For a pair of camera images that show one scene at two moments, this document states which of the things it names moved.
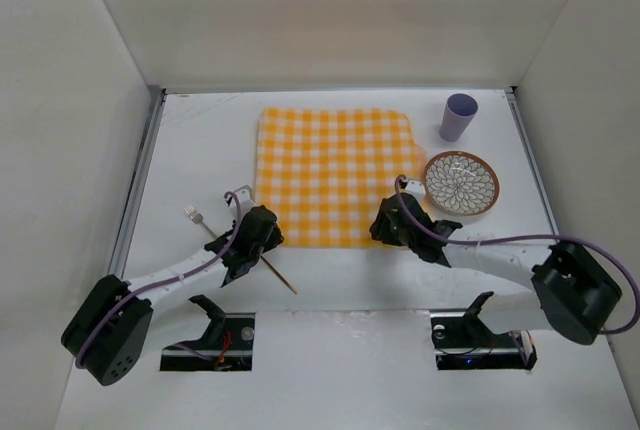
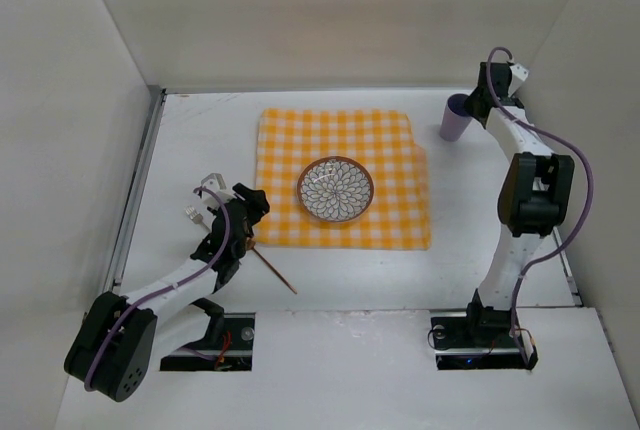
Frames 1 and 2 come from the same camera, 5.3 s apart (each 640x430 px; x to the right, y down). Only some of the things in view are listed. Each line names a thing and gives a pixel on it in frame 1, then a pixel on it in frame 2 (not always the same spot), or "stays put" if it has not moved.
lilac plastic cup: [458, 112] stays put
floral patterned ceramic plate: [461, 183] -> [335, 188]
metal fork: [197, 218] stays put
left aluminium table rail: [137, 182] stays put
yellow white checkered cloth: [324, 170] stays put
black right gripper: [383, 225] -> [476, 103]
